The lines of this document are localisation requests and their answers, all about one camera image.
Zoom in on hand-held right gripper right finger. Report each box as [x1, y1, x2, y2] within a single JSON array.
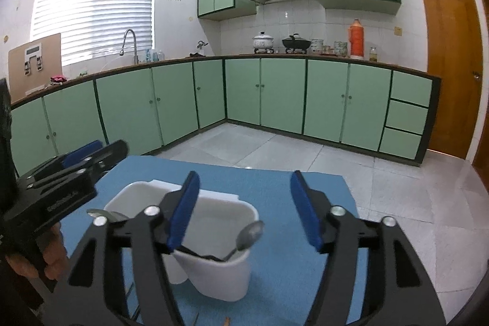
[[289, 170, 447, 326]]

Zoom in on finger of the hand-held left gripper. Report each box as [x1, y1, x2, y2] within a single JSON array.
[[28, 140, 128, 190], [17, 140, 104, 181]]

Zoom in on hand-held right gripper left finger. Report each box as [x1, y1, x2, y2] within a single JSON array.
[[51, 170, 201, 326]]

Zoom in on white plastic utensil holder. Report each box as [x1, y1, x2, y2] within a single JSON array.
[[104, 179, 258, 302]]

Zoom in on person's left hand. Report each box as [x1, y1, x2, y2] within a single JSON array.
[[8, 223, 68, 279]]

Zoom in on blue table mat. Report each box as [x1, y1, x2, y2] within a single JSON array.
[[59, 156, 369, 326]]

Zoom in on metal spoon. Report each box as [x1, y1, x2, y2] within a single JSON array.
[[202, 221, 265, 262]]

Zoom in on brown water dispenser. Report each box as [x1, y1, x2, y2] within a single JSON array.
[[8, 33, 62, 103]]

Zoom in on metal kitchen faucet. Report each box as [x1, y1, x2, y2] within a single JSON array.
[[120, 29, 140, 65]]

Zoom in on green lower kitchen cabinets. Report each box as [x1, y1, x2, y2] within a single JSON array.
[[0, 56, 442, 178]]

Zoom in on white window blind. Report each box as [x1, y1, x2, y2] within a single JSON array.
[[31, 0, 159, 67]]

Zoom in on gas stove burners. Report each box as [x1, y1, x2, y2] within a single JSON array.
[[254, 48, 310, 55]]

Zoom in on group of glass jars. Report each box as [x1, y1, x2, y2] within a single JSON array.
[[325, 41, 348, 57]]

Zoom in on black wok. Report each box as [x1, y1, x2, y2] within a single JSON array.
[[282, 34, 311, 51]]

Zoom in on white lidded pot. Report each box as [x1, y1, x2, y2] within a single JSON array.
[[252, 31, 275, 49]]

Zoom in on orange thermos flask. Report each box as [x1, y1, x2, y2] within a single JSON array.
[[348, 19, 364, 59]]

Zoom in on wooden door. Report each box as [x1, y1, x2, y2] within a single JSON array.
[[416, 0, 484, 160]]

